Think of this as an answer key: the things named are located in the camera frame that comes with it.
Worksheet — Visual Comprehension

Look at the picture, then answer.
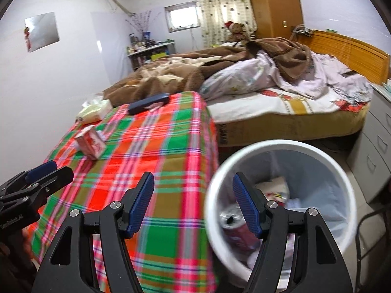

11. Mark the white floral quilt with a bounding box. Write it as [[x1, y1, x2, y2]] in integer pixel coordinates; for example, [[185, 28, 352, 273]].
[[200, 50, 375, 104]]

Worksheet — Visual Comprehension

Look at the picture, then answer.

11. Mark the dark blue case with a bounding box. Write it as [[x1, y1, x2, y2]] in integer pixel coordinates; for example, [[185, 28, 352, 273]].
[[128, 93, 170, 115]]

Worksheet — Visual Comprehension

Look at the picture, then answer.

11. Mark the small window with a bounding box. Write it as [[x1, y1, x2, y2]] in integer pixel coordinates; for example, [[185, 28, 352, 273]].
[[164, 3, 202, 32]]

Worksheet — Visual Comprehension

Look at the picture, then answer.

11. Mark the red and white carton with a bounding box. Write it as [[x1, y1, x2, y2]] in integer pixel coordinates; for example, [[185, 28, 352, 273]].
[[75, 125, 107, 161]]

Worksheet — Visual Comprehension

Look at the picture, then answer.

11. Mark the bed with printed sheet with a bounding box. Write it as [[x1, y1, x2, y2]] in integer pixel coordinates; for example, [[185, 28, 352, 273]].
[[208, 85, 371, 147]]

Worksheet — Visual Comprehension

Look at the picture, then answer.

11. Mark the power strip with plugs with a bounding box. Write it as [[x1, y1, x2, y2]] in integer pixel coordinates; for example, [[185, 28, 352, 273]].
[[292, 26, 315, 37]]

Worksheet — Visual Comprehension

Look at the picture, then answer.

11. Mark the wooden headboard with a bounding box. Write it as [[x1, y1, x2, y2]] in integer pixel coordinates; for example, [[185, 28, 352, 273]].
[[312, 30, 391, 84]]

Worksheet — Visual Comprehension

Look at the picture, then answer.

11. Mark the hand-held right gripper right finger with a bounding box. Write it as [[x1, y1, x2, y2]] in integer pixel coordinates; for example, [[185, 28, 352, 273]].
[[232, 172, 354, 293]]

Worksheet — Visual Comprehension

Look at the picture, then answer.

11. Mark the black metal frame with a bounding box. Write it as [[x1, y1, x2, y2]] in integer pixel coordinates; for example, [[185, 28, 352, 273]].
[[356, 201, 391, 293]]

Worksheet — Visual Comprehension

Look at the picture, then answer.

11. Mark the vase of dry branches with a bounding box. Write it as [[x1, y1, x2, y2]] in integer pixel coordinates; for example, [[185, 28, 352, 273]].
[[125, 9, 162, 40]]

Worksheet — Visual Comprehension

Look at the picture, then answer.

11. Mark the soft tissue pack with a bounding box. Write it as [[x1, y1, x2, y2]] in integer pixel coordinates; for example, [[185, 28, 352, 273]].
[[76, 99, 113, 125]]

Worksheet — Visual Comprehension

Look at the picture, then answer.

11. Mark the red drink can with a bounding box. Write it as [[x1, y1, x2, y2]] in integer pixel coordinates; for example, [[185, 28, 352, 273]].
[[220, 204, 260, 245]]

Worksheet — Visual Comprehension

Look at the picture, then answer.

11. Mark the white round waste bin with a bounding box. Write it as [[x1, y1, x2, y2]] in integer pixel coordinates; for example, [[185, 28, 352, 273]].
[[204, 140, 358, 281]]

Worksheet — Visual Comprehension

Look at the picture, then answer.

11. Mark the air conditioner pipe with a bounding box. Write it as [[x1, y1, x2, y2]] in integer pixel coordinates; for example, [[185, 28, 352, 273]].
[[105, 0, 136, 16]]

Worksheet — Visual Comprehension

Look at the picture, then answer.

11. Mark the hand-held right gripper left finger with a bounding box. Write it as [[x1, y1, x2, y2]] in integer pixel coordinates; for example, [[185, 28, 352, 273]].
[[32, 172, 155, 293]]

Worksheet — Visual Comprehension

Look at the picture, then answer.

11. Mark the cluttered shelf table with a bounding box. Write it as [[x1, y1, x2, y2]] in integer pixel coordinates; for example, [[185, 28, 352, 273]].
[[127, 41, 178, 71]]

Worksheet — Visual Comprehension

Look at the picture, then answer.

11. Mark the grey nightstand with drawers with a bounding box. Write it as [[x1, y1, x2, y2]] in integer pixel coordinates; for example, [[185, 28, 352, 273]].
[[347, 79, 391, 205]]

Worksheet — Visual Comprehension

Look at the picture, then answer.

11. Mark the brown teddy bear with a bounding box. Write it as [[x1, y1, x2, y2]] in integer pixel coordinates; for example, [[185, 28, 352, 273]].
[[224, 21, 249, 42]]

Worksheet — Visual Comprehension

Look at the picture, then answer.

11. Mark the brown blanket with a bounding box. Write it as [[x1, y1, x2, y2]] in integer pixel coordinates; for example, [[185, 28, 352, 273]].
[[102, 37, 315, 107]]

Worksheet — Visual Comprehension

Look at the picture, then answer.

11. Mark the patterned curtain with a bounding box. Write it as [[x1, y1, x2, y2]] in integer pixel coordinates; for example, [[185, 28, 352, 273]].
[[192, 0, 259, 48]]

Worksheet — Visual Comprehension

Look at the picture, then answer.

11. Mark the wooden wardrobe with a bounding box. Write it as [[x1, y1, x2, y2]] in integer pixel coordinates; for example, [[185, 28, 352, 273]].
[[244, 0, 304, 39]]

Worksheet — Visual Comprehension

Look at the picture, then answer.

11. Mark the plaid tablecloth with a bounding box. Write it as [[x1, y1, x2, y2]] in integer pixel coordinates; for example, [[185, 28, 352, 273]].
[[29, 91, 220, 293]]

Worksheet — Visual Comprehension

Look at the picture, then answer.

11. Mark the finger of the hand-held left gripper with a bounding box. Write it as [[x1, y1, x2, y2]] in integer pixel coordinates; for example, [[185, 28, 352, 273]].
[[24, 160, 59, 184], [31, 166, 74, 203]]

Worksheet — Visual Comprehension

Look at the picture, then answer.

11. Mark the pale blue bin liner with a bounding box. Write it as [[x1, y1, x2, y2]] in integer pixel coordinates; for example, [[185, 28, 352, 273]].
[[253, 149, 350, 248]]

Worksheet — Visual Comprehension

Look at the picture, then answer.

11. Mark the silver wall sheet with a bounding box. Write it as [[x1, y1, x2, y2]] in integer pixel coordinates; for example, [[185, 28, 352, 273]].
[[24, 12, 60, 52]]

